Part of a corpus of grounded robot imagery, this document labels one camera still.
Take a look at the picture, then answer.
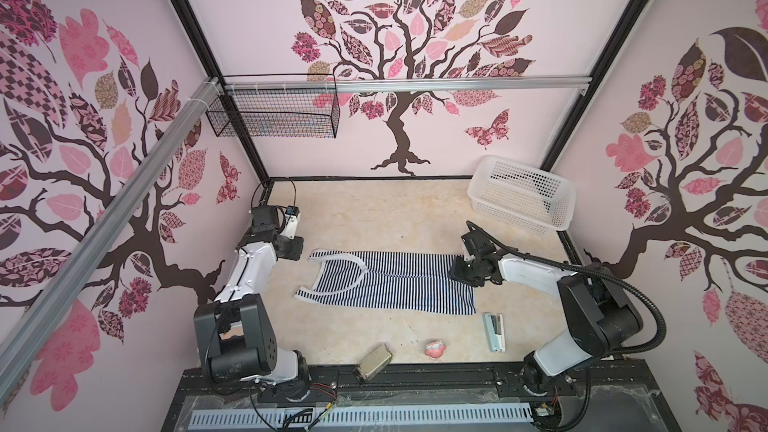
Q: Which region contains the grey white stapler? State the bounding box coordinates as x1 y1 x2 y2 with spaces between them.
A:
483 313 506 353

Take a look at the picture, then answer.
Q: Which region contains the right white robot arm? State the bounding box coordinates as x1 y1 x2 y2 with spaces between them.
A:
450 221 668 396

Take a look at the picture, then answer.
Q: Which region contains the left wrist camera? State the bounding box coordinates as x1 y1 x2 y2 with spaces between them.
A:
280 205 300 240

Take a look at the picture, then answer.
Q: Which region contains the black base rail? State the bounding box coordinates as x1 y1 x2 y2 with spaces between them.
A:
173 360 660 402

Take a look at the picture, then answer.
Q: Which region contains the pink denture toy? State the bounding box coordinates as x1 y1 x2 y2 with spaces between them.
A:
424 340 446 359

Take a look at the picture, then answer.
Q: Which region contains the aluminium frame bar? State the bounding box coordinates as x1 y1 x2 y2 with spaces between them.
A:
1 77 221 399
225 75 592 93

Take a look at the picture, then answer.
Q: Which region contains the white slotted cable duct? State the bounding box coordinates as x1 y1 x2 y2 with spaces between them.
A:
186 403 533 431

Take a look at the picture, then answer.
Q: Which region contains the white plastic laundry basket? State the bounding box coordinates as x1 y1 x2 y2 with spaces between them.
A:
467 156 576 235

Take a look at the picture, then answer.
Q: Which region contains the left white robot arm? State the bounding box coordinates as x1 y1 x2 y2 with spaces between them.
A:
194 205 310 399

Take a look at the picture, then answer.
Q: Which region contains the black wire mesh basket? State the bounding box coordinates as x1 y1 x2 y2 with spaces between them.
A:
206 72 341 139

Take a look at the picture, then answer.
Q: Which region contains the rear aluminium frame bar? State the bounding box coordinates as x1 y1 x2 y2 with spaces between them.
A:
225 75 592 93

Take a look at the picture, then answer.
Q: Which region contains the tan rectangular box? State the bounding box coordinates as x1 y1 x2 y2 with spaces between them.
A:
355 343 393 382

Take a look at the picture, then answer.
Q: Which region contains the left aluminium frame bar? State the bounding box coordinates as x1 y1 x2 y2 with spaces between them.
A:
1 77 221 399

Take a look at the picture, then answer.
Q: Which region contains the blue white striped tank top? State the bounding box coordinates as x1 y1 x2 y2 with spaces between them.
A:
295 249 476 316

